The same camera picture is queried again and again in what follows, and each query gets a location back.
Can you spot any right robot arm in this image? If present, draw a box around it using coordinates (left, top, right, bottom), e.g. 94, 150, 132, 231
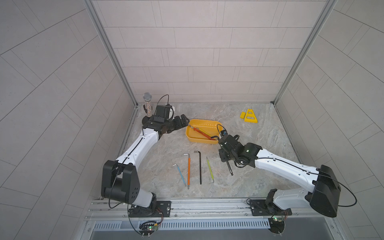
218, 135, 342, 218

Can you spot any circuit board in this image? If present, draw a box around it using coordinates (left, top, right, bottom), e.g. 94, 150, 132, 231
268, 217, 285, 235
139, 221, 161, 237

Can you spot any yellow triangular holder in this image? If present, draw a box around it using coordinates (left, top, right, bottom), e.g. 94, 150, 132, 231
244, 109, 258, 124

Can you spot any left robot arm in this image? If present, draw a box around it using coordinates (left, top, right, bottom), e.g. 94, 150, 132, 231
101, 115, 190, 215

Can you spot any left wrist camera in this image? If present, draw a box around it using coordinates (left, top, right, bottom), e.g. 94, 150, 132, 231
154, 104, 175, 123

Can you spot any blue hex key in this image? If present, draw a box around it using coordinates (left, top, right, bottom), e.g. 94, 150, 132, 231
173, 164, 187, 187

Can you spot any aluminium mounting rail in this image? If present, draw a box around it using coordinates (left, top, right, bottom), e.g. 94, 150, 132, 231
83, 196, 335, 222

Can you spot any yellow hex key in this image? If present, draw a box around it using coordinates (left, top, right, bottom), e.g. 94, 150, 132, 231
194, 128, 212, 140

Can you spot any large black hex key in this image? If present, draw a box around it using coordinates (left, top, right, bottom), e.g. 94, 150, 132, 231
227, 161, 234, 176

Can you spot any right circuit board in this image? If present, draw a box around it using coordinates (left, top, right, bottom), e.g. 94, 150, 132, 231
268, 217, 285, 235

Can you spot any orange hex key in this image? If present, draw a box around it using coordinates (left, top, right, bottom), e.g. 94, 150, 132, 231
183, 153, 191, 190

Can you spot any yellow plastic storage box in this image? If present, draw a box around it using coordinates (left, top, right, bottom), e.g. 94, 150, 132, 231
186, 119, 225, 145

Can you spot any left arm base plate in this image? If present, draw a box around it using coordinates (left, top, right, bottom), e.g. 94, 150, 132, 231
128, 201, 172, 218

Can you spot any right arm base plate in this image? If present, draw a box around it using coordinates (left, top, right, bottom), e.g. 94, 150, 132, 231
246, 199, 292, 217

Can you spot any green hex key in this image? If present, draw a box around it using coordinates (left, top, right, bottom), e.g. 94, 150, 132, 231
206, 157, 215, 184

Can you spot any red hex key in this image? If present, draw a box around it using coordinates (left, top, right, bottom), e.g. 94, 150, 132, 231
189, 125, 215, 140

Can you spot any left circuit board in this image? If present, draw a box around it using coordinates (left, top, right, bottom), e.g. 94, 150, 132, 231
139, 221, 161, 237

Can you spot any black thin hex key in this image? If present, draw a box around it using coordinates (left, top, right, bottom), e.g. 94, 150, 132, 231
194, 151, 202, 185

